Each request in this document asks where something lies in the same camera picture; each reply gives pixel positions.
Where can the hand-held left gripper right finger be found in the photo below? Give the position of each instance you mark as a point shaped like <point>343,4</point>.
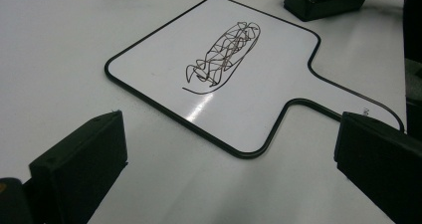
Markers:
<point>381,164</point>

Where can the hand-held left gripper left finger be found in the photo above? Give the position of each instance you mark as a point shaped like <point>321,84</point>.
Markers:
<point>79,171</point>

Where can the white paddle whiteboard black rim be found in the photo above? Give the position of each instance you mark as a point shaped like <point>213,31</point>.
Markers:
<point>265,84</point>

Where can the black whiteboard eraser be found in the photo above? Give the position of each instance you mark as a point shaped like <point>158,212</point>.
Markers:
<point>318,1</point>

